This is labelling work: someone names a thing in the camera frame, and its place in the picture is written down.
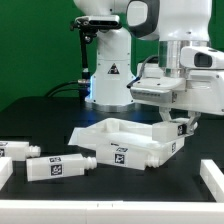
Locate white right border block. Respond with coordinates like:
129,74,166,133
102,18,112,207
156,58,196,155
200,159,224,203

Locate black cables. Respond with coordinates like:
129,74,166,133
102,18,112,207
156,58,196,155
44,80,87,99

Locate black camera on stand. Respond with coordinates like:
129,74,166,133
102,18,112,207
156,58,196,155
69,14,122,103

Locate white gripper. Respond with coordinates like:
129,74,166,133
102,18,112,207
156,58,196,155
130,64,224,135

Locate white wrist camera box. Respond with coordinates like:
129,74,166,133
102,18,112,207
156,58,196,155
180,46,224,70

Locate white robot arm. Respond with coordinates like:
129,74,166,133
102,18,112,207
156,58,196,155
73,0,224,121

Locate white border block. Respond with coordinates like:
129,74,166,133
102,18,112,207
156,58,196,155
0,157,13,190
200,159,224,203

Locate grey arm cable hose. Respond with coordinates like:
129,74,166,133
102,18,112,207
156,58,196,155
126,54,160,89

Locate white desk tabletop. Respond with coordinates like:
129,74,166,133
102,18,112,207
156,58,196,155
69,118,185,166

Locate white left border block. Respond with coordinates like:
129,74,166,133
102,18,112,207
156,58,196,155
0,157,13,190

